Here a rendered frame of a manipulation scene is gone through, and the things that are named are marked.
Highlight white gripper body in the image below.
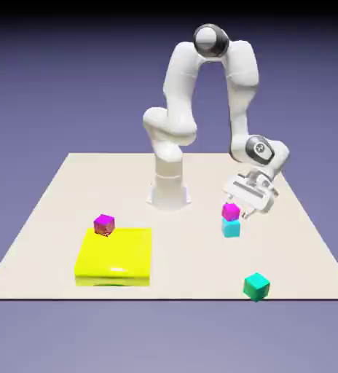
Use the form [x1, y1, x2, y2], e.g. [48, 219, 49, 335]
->
[221, 173, 280, 215]

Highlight small magenta cube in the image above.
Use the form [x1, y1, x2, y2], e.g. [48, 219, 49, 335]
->
[221, 203, 241, 221]

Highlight small cyan cube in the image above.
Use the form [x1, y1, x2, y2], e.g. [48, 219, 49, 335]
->
[221, 217, 241, 239]

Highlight small teal cube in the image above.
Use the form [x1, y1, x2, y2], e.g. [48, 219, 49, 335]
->
[243, 272, 271, 303]

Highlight small purple cube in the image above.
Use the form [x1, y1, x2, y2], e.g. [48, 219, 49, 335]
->
[93, 213, 116, 237]

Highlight large yellow box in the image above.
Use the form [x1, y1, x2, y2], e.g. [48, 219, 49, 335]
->
[74, 227, 153, 288]

